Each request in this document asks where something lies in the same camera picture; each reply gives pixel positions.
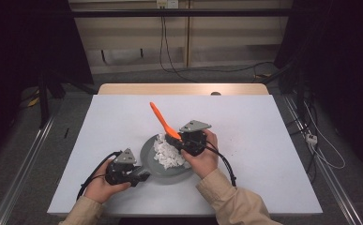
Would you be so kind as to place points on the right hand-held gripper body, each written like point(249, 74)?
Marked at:
point(194, 140)

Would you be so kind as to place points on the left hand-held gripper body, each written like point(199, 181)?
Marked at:
point(123, 170)

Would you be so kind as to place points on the pile of white paper scraps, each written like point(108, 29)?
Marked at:
point(168, 154)

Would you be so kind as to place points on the grey dustpan with orange edge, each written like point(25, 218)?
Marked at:
point(148, 156)

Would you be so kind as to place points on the person's right hand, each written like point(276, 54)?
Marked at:
point(205, 164)

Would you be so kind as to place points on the person's left hand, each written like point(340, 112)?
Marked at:
point(102, 187)

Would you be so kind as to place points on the white table mat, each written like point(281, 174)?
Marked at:
point(257, 175)

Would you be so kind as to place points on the black metal stand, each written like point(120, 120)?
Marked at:
point(43, 103)

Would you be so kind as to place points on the small yellow object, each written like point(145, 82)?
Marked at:
point(33, 102)

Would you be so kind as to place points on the black curtain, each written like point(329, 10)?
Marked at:
point(22, 47)
point(341, 62)

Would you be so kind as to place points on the aluminium floor rail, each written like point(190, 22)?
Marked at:
point(332, 181)
point(22, 168)

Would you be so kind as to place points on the white wall outlet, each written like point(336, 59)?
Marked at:
point(167, 3)

